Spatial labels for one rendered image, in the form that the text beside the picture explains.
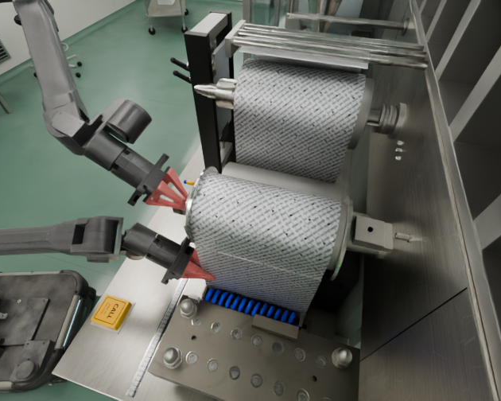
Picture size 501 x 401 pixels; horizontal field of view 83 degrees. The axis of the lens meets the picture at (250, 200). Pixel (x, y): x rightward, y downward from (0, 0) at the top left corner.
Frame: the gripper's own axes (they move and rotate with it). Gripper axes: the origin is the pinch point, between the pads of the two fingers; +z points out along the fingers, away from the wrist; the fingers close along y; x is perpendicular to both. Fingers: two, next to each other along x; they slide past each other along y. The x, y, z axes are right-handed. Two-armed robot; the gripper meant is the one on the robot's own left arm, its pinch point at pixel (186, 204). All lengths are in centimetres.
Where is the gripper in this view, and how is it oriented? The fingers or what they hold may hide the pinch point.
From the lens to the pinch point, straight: 57.5
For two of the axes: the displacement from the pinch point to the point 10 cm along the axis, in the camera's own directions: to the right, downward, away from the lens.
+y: -2.6, 7.1, -6.5
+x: 5.8, -4.2, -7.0
